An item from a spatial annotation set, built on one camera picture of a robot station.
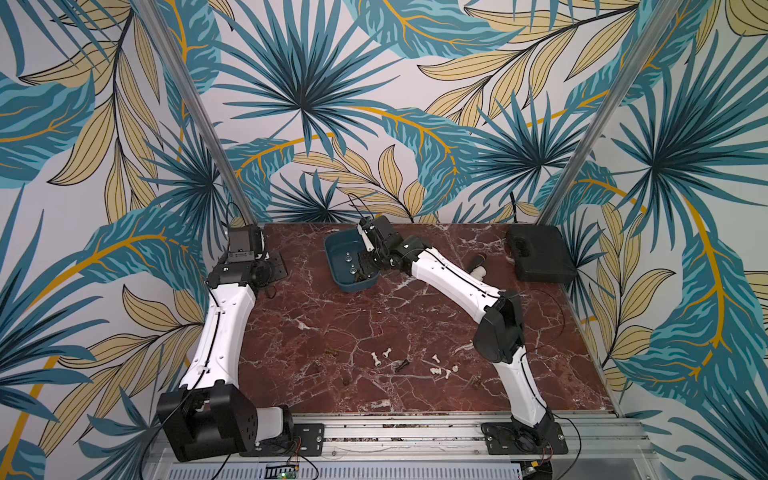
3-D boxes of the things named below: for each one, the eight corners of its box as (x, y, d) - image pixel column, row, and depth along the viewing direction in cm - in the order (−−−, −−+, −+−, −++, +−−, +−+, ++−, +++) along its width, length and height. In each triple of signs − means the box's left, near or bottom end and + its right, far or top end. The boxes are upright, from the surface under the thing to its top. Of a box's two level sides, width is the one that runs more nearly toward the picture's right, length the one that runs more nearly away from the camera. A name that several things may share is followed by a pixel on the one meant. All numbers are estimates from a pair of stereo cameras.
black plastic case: (519, 284, 106) (527, 273, 100) (504, 236, 120) (509, 224, 115) (571, 284, 106) (581, 273, 101) (549, 236, 120) (557, 224, 115)
